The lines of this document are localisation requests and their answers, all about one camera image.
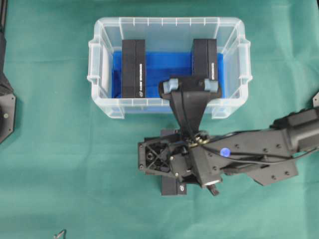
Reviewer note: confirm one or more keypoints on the clear plastic storage case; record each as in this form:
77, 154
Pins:
166, 34

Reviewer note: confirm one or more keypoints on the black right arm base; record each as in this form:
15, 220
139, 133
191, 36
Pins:
315, 100

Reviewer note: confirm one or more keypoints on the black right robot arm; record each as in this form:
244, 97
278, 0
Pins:
267, 156

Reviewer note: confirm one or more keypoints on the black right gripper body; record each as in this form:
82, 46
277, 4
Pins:
154, 154

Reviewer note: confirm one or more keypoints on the small metal clip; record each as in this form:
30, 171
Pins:
60, 235

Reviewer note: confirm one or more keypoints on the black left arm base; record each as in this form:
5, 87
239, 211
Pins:
7, 97

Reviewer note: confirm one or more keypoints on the blue cloth case liner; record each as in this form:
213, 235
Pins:
160, 66

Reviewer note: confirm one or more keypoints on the black box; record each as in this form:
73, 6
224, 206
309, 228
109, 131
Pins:
174, 186
204, 58
134, 68

